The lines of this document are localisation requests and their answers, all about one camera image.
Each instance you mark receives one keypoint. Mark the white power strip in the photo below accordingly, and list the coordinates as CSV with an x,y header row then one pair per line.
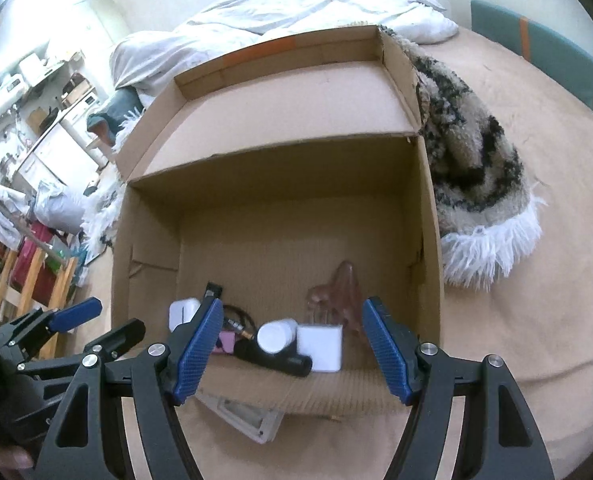
x,y
258,424

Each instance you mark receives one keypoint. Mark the open cardboard box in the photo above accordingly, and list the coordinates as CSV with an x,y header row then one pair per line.
x,y
263,170

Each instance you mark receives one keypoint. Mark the wooden drying rack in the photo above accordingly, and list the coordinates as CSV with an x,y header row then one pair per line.
x,y
34,277

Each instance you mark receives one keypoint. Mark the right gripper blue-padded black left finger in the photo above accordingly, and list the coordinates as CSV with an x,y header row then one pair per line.
x,y
158,380

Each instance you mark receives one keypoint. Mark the white kitchen cabinet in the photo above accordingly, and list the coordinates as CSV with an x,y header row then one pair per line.
x,y
56,158

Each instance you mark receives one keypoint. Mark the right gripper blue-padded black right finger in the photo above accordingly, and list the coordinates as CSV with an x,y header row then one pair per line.
x,y
499,435

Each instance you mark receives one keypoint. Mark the grey stuffed bag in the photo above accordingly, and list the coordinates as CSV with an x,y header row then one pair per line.
x,y
59,207

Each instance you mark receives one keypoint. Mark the translucent brown hair claw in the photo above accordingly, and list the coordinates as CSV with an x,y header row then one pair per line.
x,y
339,301

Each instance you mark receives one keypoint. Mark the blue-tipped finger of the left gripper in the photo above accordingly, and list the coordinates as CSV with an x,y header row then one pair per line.
x,y
67,319

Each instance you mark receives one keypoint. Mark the teal cushion with orange stripe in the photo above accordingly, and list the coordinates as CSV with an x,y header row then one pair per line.
x,y
552,53

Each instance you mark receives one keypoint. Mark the white washing machine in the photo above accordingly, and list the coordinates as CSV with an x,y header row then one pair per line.
x,y
74,119

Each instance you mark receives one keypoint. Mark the small pink rectangular block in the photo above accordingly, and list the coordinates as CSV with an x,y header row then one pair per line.
x,y
225,343

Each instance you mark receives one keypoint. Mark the tan bed blanket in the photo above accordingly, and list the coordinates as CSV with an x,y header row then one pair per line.
x,y
539,318

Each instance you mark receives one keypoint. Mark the white power adapter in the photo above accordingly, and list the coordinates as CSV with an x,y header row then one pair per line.
x,y
323,345

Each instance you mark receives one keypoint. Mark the black cylindrical flashlight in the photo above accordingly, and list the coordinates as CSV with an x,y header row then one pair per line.
x,y
287,361

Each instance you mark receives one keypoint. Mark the white duvet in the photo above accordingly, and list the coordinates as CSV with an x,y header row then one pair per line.
x,y
148,60

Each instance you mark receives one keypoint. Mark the white pill bottle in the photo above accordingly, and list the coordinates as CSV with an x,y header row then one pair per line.
x,y
276,336

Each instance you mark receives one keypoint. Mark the white earbuds case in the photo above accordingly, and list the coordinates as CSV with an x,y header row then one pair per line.
x,y
182,312

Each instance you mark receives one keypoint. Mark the shaggy beige black rug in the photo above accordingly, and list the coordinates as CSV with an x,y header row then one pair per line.
x,y
487,212

